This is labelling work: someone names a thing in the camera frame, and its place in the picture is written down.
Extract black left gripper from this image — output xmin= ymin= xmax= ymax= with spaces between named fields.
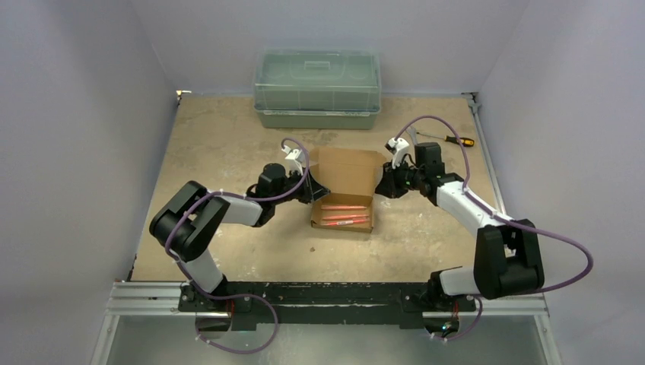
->
xmin=272 ymin=167 xmax=330 ymax=205

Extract brown cardboard box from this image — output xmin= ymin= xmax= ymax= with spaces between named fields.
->
xmin=310 ymin=147 xmax=386 ymax=233

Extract red pen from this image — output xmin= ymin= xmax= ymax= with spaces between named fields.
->
xmin=322 ymin=214 xmax=370 ymax=221
xmin=320 ymin=205 xmax=367 ymax=211
xmin=322 ymin=218 xmax=369 ymax=227

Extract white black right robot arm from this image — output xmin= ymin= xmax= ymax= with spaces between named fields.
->
xmin=375 ymin=138 xmax=545 ymax=309

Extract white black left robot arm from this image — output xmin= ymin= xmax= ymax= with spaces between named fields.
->
xmin=148 ymin=163 xmax=331 ymax=311

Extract silver open-end wrench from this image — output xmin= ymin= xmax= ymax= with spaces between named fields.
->
xmin=406 ymin=126 xmax=418 ymax=145

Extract green clear-lid plastic toolbox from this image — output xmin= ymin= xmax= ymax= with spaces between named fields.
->
xmin=253 ymin=49 xmax=382 ymax=130

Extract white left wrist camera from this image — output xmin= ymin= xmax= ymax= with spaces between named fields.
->
xmin=281 ymin=145 xmax=307 ymax=176

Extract black yellow handled screwdriver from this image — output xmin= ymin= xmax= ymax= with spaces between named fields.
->
xmin=416 ymin=132 xmax=475 ymax=148

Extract grey corner cable conduit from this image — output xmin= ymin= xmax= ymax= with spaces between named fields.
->
xmin=462 ymin=92 xmax=528 ymax=282

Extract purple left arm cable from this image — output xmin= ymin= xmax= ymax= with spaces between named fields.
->
xmin=164 ymin=138 xmax=310 ymax=303

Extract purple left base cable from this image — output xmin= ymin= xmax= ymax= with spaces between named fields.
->
xmin=194 ymin=292 xmax=280 ymax=356

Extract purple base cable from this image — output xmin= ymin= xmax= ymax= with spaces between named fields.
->
xmin=429 ymin=294 xmax=484 ymax=344
xmin=194 ymin=292 xmax=280 ymax=356

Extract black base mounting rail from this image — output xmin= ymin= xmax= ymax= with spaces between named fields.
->
xmin=178 ymin=281 xmax=476 ymax=331

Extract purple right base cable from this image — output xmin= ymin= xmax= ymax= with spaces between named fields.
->
xmin=429 ymin=294 xmax=484 ymax=344

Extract aluminium frame extrusion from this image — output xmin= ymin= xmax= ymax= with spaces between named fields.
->
xmin=106 ymin=281 xmax=548 ymax=318

